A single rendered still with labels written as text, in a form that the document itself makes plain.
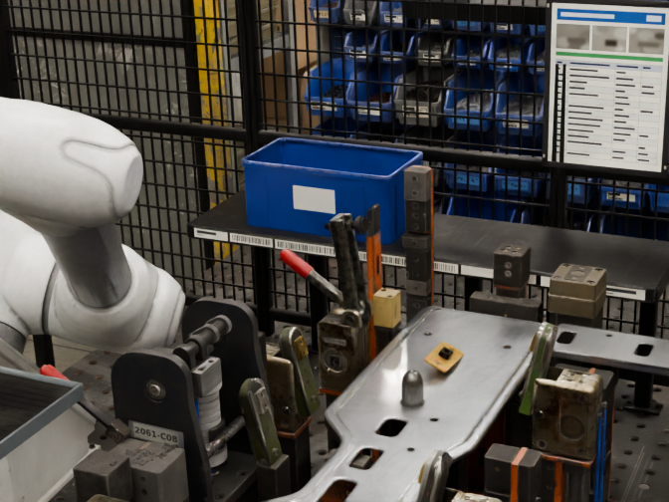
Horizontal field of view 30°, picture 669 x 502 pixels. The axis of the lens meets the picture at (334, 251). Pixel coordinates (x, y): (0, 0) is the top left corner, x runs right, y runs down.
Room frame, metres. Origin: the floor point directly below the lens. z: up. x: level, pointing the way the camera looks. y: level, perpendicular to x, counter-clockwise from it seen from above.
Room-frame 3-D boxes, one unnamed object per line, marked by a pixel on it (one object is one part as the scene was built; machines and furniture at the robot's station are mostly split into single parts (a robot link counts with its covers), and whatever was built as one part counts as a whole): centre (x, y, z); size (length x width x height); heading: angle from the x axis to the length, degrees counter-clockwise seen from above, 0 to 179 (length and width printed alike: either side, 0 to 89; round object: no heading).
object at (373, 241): (1.84, -0.06, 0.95); 0.03 x 0.01 x 0.50; 154
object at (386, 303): (1.80, -0.08, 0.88); 0.04 x 0.04 x 0.36; 64
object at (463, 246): (2.16, -0.17, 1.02); 0.90 x 0.22 x 0.03; 64
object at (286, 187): (2.24, 0.00, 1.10); 0.30 x 0.17 x 0.13; 63
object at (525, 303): (1.91, -0.28, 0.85); 0.12 x 0.03 x 0.30; 64
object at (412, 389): (1.57, -0.10, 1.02); 0.03 x 0.03 x 0.07
